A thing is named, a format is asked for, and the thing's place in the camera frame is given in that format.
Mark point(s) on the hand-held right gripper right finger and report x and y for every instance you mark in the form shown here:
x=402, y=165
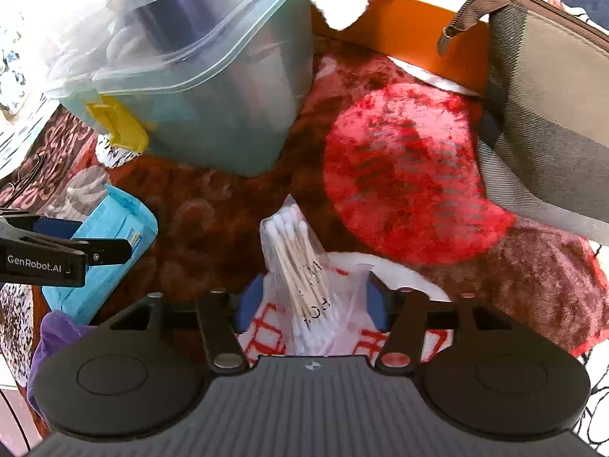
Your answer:
x=377, y=304

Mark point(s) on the brown striped zipper pouch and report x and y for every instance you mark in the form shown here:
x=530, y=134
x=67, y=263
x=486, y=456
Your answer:
x=547, y=104

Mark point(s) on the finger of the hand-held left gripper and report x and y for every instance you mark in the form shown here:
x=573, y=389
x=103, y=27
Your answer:
x=57, y=229
x=107, y=251

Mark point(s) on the purple cloth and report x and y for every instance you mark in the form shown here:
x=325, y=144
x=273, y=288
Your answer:
x=52, y=342

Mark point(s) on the dark blue spool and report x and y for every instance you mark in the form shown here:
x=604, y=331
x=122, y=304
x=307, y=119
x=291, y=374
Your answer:
x=181, y=4

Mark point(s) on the translucent plastic storage container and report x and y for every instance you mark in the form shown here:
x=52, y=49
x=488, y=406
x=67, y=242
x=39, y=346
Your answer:
x=228, y=114

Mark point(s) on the cotton swab plastic bag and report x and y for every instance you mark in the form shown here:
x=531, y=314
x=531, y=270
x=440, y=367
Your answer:
x=295, y=257

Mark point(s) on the orange cardboard box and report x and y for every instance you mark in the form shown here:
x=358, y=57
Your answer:
x=404, y=33

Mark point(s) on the light blue tissue packet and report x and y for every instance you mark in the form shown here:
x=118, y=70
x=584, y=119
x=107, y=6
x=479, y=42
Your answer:
x=104, y=247

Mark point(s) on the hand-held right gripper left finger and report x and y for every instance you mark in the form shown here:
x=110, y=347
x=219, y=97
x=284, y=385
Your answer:
x=248, y=304

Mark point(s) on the white teal patterned cloth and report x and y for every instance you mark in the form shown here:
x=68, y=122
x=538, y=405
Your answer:
x=19, y=119

